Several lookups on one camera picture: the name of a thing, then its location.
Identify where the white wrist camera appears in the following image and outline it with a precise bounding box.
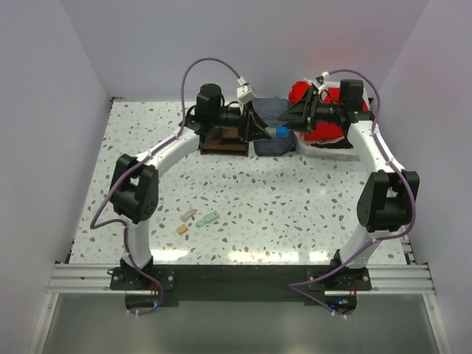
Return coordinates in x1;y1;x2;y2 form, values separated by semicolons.
237;83;256;108
311;72;330;94

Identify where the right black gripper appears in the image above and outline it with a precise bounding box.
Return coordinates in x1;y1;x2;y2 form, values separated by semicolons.
279;88;344;135

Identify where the green clear correction tape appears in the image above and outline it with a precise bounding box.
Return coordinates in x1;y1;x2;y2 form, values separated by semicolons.
195;211;219;228

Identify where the white basket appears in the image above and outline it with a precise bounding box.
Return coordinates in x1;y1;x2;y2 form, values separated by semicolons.
289;79;359;161

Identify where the tan eraser block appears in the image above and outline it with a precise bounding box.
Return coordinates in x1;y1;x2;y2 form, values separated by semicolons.
176;224;188;235

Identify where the red folded cloth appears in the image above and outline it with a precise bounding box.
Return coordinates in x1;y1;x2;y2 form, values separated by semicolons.
279;79;374;142

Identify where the beige eraser piece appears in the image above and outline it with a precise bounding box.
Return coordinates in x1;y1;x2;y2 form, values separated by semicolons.
180;209;196;222

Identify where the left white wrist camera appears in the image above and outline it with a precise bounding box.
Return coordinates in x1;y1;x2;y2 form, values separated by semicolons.
237;83;256;108

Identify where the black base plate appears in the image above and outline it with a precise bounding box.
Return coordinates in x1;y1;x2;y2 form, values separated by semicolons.
107;263;372;309

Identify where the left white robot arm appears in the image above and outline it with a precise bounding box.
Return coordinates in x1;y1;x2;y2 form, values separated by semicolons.
109;83;270;290

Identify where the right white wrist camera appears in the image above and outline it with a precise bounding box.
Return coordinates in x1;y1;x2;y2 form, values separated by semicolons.
311;72;330;94

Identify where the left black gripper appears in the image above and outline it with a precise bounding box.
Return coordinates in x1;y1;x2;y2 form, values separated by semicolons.
211;100;271;142

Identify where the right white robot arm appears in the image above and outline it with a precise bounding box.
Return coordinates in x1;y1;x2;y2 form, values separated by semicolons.
279;76;420;290

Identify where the brown wooden desk organizer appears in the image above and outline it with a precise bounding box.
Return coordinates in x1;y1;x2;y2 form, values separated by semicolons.
200;128;249;156

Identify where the blue folded towel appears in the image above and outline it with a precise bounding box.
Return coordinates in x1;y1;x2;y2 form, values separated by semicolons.
252;97;296;157

